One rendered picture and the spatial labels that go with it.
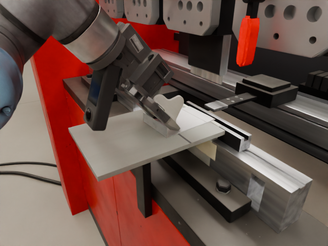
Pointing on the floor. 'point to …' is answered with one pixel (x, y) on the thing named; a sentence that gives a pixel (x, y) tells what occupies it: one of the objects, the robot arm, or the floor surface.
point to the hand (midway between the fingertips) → (164, 123)
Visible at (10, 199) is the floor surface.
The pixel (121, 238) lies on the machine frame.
